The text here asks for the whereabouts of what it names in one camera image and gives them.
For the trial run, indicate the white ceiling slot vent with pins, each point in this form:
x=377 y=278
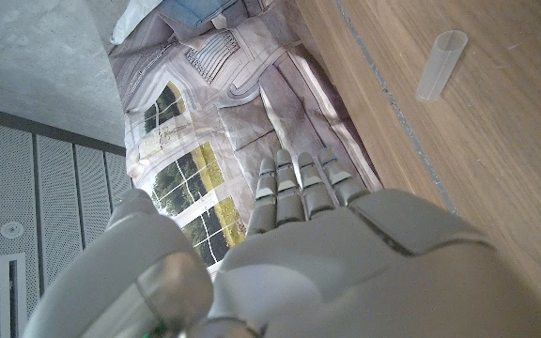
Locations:
x=4 y=296

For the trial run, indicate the clear plastic tube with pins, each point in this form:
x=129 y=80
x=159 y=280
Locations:
x=439 y=68

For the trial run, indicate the printed sofa room backdrop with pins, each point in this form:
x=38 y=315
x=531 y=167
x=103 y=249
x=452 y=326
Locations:
x=233 y=108

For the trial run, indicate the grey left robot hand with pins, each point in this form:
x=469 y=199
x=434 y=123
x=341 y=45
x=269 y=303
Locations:
x=345 y=272

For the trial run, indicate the round white ceiling sensor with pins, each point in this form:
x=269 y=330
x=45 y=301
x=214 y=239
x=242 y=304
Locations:
x=11 y=230

